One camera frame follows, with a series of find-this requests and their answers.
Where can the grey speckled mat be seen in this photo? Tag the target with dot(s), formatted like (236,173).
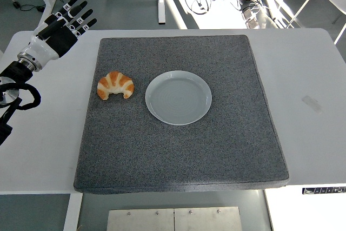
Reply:
(178,155)

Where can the pale grey round plate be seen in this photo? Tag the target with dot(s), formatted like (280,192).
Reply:
(178,98)

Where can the table height control panel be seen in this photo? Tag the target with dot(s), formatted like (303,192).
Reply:
(324,190)

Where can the black caster wheel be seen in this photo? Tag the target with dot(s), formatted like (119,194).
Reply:
(16,5)

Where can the orange croissant bread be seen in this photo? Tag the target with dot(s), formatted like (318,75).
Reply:
(116,80)

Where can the clear tape patch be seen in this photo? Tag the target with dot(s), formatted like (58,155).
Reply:
(312,104)

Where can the white table leg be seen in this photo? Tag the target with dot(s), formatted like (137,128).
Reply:
(72,212)

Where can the grey metal plate with screws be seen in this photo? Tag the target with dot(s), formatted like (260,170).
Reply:
(208,218)
(140,220)

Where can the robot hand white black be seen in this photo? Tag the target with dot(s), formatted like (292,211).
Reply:
(44,48)

